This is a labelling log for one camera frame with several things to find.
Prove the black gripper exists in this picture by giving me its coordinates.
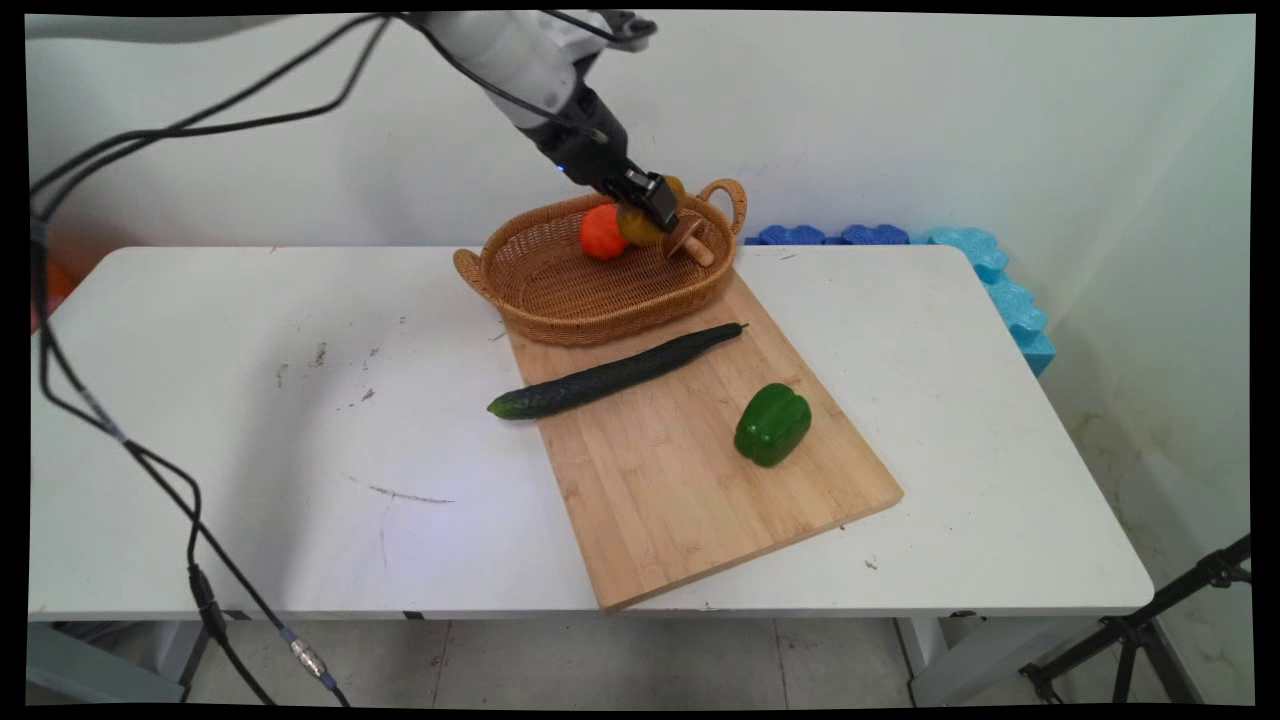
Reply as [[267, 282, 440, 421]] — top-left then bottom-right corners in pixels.
[[520, 84, 683, 233]]

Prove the brown toy mushroom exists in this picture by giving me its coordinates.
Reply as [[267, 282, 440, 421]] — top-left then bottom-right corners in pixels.
[[664, 214, 717, 269]]

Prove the yellow toy vegetable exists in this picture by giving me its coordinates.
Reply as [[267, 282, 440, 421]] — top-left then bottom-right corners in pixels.
[[616, 177, 687, 248]]

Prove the orange toy tomato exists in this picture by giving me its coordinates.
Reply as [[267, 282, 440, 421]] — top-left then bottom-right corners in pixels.
[[579, 203, 629, 262]]

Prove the woven wicker basket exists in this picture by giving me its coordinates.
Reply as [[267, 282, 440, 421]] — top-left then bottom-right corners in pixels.
[[453, 178, 749, 348]]

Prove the long dark green cucumber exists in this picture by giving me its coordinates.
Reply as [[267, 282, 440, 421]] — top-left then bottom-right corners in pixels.
[[487, 322, 749, 421]]

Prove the green bell pepper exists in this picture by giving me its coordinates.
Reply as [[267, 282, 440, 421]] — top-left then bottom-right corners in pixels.
[[734, 383, 813, 468]]

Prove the bamboo cutting board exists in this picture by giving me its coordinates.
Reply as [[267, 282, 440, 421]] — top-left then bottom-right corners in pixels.
[[503, 270, 905, 612]]

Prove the light blue foam mat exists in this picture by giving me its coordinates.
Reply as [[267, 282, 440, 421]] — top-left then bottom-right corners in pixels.
[[925, 227, 1057, 378]]

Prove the grey table leg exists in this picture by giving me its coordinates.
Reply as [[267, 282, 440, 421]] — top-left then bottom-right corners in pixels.
[[28, 620, 216, 706], [893, 615, 1101, 708]]

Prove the orange box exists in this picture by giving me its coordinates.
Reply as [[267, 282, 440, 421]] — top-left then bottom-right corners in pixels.
[[30, 250, 79, 333]]

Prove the black tripod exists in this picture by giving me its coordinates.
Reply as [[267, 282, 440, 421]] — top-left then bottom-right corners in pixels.
[[1018, 535, 1253, 706]]

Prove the thin black cable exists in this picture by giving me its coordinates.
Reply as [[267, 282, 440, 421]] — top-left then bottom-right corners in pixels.
[[28, 12, 393, 196], [35, 15, 393, 223]]

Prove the black cable with metal connector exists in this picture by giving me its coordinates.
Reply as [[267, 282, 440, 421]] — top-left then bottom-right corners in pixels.
[[28, 215, 353, 708]]

